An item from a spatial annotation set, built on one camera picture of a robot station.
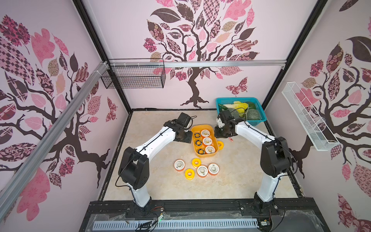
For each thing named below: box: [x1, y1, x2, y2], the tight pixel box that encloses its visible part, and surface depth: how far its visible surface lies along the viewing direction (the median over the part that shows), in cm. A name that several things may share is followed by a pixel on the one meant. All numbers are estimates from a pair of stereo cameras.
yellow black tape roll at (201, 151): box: [197, 148, 206, 155], surface depth 96 cm
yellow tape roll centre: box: [191, 158, 202, 168], surface depth 91 cm
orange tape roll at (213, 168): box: [207, 162, 220, 176], surface depth 87 cm
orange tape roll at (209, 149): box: [204, 145, 216, 154], surface depth 96 cm
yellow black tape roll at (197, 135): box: [193, 131, 202, 139], surface depth 105 cm
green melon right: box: [246, 108, 261, 120], surface depth 106 cm
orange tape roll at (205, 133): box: [200, 129, 211, 138], surface depth 105 cm
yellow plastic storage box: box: [190, 124, 219, 158], surface depth 100 cm
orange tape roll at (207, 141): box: [202, 136, 213, 146], surface depth 100 cm
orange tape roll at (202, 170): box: [196, 164, 209, 178], surface depth 87 cm
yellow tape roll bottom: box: [184, 168, 195, 181], surface depth 87 cm
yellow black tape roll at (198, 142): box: [195, 139, 203, 147], surface depth 100 cm
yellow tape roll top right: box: [216, 140, 225, 151], surface depth 99 cm
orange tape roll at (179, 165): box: [173, 159, 186, 172], surface depth 89 cm
